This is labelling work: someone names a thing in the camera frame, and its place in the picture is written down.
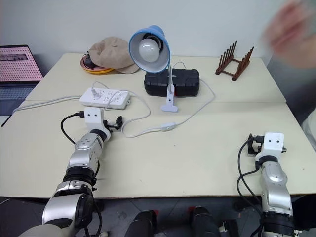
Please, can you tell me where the yellow and pink plate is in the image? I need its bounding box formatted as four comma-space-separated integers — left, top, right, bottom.
81, 54, 116, 75

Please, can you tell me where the small black object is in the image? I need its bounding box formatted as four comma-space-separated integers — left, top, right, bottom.
83, 54, 96, 70

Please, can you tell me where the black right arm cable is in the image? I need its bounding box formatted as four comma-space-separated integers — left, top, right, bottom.
236, 138, 267, 237

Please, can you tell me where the open laptop with pink screen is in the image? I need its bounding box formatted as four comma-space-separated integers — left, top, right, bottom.
0, 44, 45, 117

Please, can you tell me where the blurred person hand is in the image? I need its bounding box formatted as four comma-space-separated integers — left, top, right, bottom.
258, 0, 316, 70

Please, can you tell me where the dark rounded shape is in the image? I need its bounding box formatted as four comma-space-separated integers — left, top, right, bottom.
130, 209, 158, 237
190, 205, 221, 237

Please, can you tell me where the white lamp cord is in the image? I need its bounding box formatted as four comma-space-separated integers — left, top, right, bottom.
91, 61, 216, 139

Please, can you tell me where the white light bulb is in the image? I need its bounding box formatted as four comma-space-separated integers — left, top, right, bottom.
138, 40, 160, 63

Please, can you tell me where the person light clothing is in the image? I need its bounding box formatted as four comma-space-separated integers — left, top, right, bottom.
301, 115, 316, 150

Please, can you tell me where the white power strip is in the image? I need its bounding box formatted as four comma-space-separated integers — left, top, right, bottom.
79, 87, 132, 110

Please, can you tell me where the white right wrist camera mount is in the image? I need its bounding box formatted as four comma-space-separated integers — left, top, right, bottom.
256, 132, 284, 161

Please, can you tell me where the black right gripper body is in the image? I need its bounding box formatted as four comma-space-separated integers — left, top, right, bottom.
247, 133, 265, 156

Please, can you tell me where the blue clamp desk lamp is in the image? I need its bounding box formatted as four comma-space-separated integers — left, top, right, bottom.
128, 24, 179, 113

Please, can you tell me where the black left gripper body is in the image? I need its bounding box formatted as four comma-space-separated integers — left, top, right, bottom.
103, 119, 118, 132

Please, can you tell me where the black plastic case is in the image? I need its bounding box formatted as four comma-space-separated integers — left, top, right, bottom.
143, 68, 201, 98

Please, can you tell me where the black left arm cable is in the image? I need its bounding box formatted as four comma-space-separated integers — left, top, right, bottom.
60, 112, 85, 145

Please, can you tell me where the white inline cord switch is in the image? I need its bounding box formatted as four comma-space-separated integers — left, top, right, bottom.
160, 122, 177, 132

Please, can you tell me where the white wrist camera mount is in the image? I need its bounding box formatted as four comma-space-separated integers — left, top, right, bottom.
256, 132, 284, 161
83, 107, 111, 135

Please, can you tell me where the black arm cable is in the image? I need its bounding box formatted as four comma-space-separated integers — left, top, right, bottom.
60, 112, 85, 145
236, 138, 267, 237

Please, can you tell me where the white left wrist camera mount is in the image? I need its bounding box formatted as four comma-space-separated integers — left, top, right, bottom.
83, 107, 111, 135

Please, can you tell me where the white power strip cable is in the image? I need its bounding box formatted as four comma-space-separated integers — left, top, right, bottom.
12, 95, 84, 115

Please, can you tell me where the beige flat cap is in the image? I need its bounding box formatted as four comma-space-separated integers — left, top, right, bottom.
88, 36, 141, 75

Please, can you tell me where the brown wooden dish rack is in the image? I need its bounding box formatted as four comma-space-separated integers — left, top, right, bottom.
215, 40, 255, 82

